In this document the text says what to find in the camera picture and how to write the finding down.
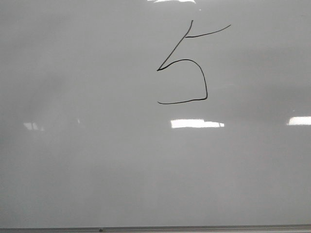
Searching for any white whiteboard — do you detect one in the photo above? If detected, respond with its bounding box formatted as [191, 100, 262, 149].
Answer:
[0, 0, 311, 228]

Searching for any grey aluminium whiteboard frame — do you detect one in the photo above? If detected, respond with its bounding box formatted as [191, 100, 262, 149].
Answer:
[0, 224, 311, 233]

